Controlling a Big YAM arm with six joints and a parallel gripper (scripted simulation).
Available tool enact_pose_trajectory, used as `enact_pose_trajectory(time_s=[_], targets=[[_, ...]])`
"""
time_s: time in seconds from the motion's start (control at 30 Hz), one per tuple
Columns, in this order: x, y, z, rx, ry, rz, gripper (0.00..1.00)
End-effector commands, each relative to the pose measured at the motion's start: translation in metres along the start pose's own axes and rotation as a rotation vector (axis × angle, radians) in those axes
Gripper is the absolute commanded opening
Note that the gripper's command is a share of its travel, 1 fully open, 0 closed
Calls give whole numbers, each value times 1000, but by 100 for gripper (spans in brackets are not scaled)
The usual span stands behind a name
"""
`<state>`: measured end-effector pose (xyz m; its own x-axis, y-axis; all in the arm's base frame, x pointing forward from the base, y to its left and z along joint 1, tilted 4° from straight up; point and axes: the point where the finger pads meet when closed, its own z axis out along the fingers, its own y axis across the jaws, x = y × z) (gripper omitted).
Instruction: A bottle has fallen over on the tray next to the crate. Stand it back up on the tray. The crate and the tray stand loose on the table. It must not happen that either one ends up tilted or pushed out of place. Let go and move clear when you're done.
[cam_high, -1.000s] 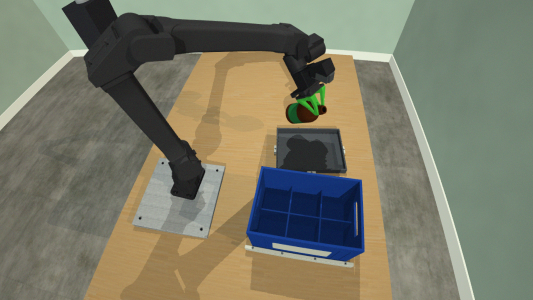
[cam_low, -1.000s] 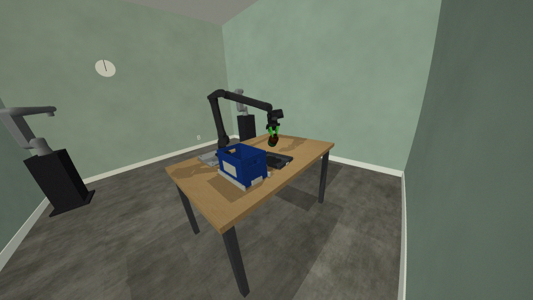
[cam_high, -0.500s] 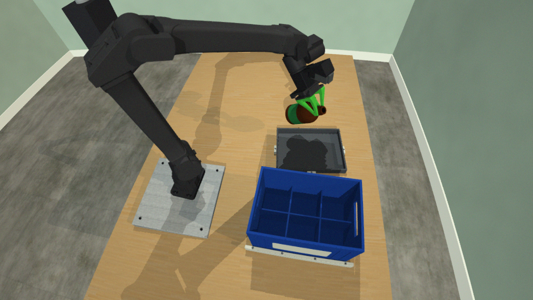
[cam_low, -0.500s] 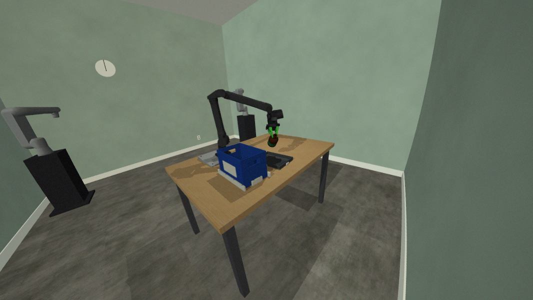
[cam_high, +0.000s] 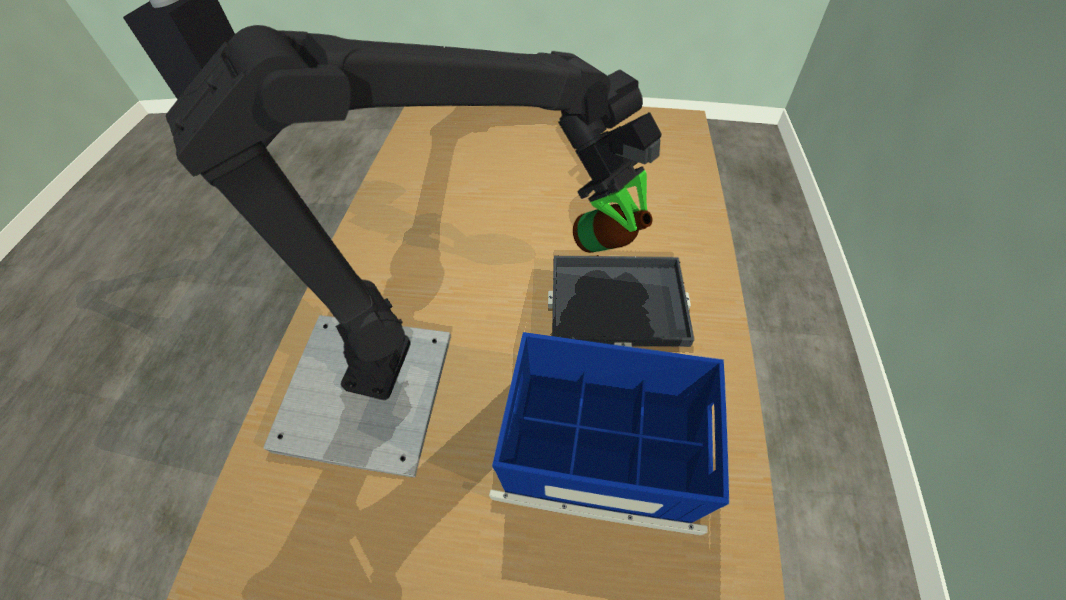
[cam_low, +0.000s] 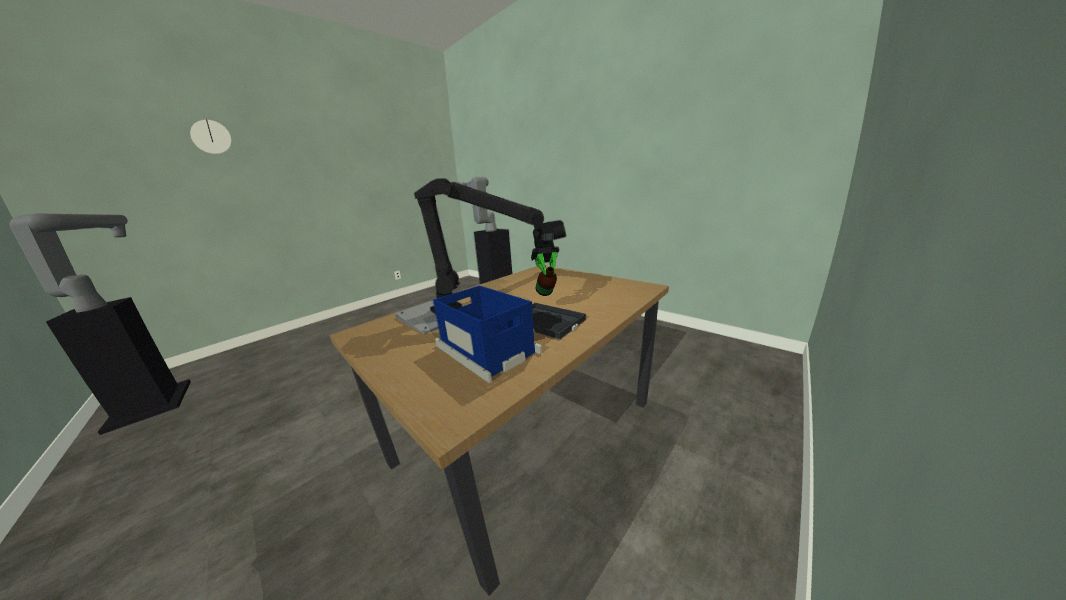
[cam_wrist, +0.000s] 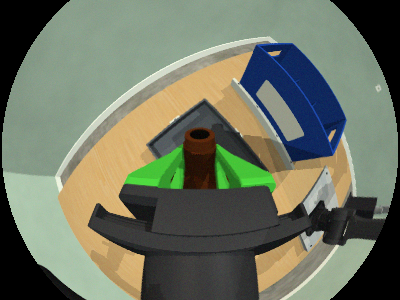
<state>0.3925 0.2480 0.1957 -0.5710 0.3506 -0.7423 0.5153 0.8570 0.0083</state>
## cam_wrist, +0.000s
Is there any blue divided crate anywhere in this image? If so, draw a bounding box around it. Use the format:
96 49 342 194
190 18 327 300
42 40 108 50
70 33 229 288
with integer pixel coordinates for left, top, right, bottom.
239 43 347 162

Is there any brown bottle with green label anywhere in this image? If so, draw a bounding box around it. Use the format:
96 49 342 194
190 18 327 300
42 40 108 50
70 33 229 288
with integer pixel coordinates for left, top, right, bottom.
183 128 217 189

